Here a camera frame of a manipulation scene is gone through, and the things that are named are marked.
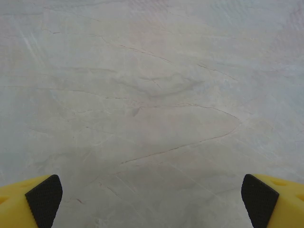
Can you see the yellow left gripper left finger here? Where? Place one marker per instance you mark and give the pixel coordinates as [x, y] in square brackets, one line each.
[28, 204]

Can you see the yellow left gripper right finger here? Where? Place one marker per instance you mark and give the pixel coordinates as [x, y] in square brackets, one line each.
[275, 204]

